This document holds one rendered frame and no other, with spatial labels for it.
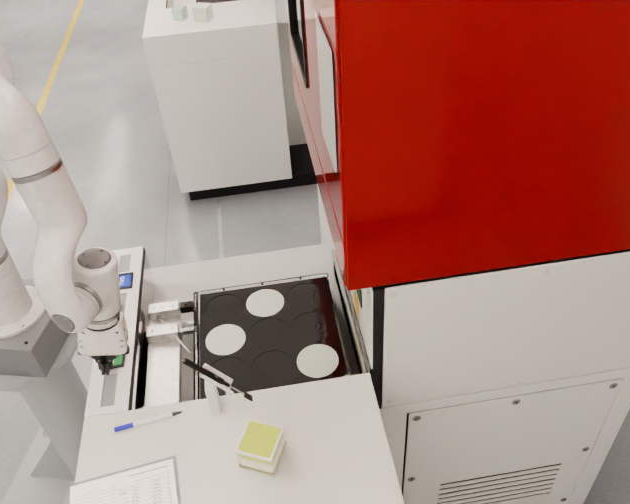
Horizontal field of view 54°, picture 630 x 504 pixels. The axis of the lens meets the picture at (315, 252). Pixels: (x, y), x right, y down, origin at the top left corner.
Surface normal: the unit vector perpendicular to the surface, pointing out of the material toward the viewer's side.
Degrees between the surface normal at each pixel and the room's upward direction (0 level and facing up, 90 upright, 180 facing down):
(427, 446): 90
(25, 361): 90
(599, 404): 90
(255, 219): 0
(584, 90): 90
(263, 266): 0
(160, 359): 0
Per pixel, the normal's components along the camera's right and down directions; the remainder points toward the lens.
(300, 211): -0.06, -0.75
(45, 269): -0.36, -0.04
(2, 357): -0.12, 0.67
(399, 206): 0.15, 0.66
